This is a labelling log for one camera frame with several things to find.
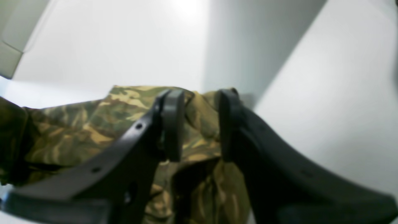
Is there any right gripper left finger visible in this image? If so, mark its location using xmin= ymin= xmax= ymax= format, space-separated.
xmin=1 ymin=90 xmax=185 ymax=224

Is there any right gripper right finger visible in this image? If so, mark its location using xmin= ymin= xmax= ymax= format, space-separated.
xmin=218 ymin=89 xmax=397 ymax=224

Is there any camouflage T-shirt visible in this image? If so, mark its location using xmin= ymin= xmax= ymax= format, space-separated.
xmin=1 ymin=86 xmax=251 ymax=224

